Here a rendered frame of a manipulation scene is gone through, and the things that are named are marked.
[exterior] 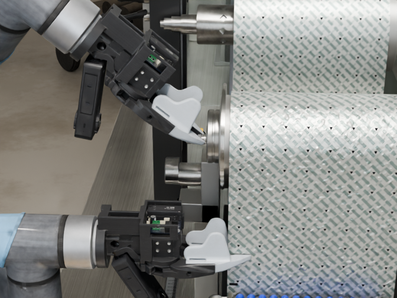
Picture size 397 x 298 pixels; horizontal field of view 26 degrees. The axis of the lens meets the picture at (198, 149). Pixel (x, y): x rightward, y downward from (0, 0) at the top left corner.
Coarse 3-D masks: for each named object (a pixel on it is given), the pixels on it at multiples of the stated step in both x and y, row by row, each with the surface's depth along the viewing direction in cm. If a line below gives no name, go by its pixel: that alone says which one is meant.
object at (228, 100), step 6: (228, 96) 117; (228, 102) 116; (228, 108) 115; (228, 114) 114; (228, 120) 114; (228, 126) 114; (228, 132) 114; (228, 138) 114; (228, 144) 114; (228, 150) 114; (228, 156) 114; (228, 162) 115; (228, 168) 115; (228, 174) 117
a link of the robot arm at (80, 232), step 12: (72, 216) 120; (84, 216) 120; (96, 216) 121; (72, 228) 118; (84, 228) 118; (72, 240) 117; (84, 240) 117; (72, 252) 117; (84, 252) 117; (72, 264) 118; (84, 264) 118
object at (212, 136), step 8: (208, 112) 118; (216, 112) 117; (208, 120) 116; (216, 120) 116; (208, 128) 116; (216, 128) 116; (208, 136) 116; (216, 136) 116; (208, 144) 116; (216, 144) 116; (208, 152) 116; (216, 152) 116; (208, 160) 118; (216, 160) 118
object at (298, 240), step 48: (240, 192) 116; (288, 192) 115; (336, 192) 115; (240, 240) 119; (288, 240) 118; (336, 240) 118; (384, 240) 118; (240, 288) 122; (288, 288) 122; (336, 288) 121; (384, 288) 121
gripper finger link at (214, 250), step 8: (216, 232) 117; (208, 240) 117; (216, 240) 117; (224, 240) 117; (192, 248) 118; (200, 248) 117; (208, 248) 117; (216, 248) 117; (224, 248) 117; (184, 256) 118; (192, 256) 118; (200, 256) 118; (208, 256) 118; (216, 256) 118; (224, 256) 118; (232, 256) 119; (240, 256) 119; (248, 256) 119; (216, 264) 117; (224, 264) 118; (232, 264) 118; (216, 272) 118
